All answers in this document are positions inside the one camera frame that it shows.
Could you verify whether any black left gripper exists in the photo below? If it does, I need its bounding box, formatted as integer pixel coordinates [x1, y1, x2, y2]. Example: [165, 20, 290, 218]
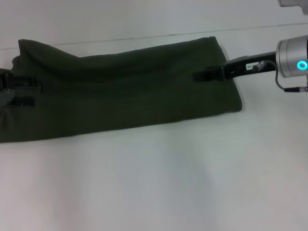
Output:
[0, 68, 44, 108]

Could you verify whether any silver right wrist cable connector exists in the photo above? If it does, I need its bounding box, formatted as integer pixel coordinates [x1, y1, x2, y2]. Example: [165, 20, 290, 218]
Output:
[257, 60, 308, 93]

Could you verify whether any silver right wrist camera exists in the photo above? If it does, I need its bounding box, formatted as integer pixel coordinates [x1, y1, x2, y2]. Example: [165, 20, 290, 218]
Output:
[278, 0, 308, 9]

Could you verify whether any dark green FREE t-shirt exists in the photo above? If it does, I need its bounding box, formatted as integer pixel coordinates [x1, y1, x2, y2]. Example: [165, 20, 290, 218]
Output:
[0, 36, 243, 144]

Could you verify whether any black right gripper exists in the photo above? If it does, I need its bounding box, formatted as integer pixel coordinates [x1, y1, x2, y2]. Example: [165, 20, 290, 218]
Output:
[193, 51, 279, 83]

